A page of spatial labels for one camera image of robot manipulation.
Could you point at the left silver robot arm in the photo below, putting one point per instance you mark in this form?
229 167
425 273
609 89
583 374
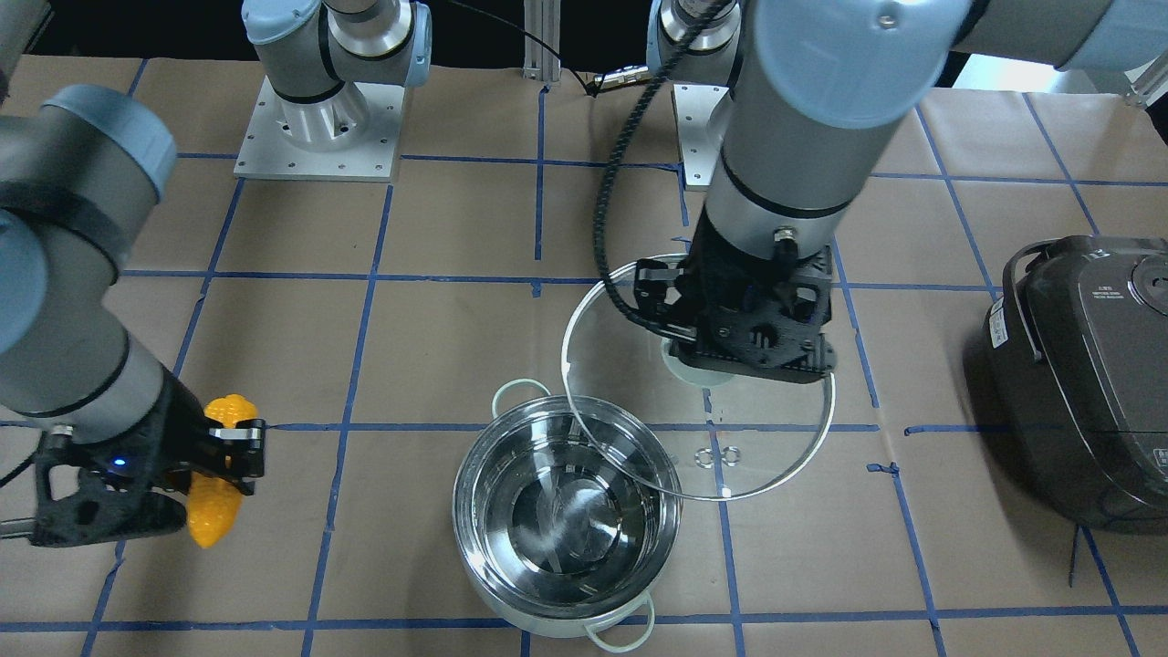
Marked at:
815 91

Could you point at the pale green cooking pot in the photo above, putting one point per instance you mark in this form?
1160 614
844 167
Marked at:
565 513

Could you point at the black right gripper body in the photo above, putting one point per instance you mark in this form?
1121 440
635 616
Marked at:
179 427

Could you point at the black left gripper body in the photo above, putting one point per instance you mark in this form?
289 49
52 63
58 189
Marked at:
653 282

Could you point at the black rice cooker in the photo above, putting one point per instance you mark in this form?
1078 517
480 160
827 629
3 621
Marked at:
1077 346

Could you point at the glass pot lid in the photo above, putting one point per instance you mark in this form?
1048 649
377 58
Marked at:
698 434

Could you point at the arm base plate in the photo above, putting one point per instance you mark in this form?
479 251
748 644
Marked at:
351 137
701 115

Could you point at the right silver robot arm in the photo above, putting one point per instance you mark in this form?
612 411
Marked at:
82 175

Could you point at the yellow corn cob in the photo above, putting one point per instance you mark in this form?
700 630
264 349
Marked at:
212 503

